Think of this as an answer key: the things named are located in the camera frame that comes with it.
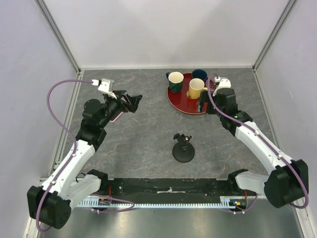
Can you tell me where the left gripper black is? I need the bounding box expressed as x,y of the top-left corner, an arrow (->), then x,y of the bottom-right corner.
98,90 -> 142,128

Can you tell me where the phone with pink case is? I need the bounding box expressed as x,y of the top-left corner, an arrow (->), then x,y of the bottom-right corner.
110,112 -> 123,123

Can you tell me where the black phone stand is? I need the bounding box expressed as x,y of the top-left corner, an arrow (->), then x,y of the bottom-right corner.
172,133 -> 195,163

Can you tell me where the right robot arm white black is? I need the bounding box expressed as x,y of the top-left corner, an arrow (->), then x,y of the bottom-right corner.
197,87 -> 309,209

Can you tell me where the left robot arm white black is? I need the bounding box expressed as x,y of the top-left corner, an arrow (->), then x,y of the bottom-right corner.
27,90 -> 143,232

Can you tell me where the yellow mug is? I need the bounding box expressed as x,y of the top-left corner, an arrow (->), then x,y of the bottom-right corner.
187,78 -> 205,99

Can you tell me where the round red tray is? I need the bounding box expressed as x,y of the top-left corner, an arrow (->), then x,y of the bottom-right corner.
167,72 -> 208,115

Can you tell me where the dark blue mug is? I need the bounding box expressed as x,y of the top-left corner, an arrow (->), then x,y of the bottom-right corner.
192,69 -> 208,82

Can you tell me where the green mug cream inside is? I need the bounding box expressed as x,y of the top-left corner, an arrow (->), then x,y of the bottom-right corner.
166,72 -> 184,93

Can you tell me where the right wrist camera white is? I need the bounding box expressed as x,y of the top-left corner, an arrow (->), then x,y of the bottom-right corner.
212,76 -> 231,96

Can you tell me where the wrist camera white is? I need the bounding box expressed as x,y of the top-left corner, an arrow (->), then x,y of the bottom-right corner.
212,76 -> 231,96
98,78 -> 115,98

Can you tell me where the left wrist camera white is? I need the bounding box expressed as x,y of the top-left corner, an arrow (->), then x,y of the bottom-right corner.
98,78 -> 115,98

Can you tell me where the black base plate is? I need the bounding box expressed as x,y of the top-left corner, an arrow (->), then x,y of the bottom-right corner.
98,178 -> 245,204

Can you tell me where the slotted cable duct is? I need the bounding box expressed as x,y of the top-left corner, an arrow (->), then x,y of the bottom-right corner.
76,196 -> 246,210

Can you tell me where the left aluminium frame post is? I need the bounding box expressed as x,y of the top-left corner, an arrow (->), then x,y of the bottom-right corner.
35,0 -> 81,74

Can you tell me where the aluminium frame post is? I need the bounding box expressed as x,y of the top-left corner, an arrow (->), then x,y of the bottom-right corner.
35,0 -> 81,74
252,0 -> 297,72

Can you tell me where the right aluminium frame post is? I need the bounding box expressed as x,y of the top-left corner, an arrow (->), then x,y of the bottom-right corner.
252,0 -> 297,72

